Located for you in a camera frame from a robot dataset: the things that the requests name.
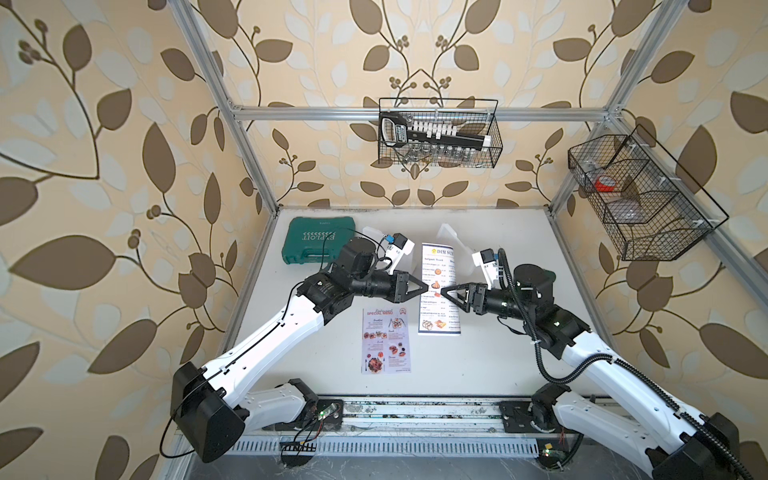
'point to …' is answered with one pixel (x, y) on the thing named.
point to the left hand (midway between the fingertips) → (423, 285)
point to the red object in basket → (605, 184)
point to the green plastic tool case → (312, 239)
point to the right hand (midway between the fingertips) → (446, 292)
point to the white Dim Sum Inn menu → (438, 314)
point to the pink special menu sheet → (385, 343)
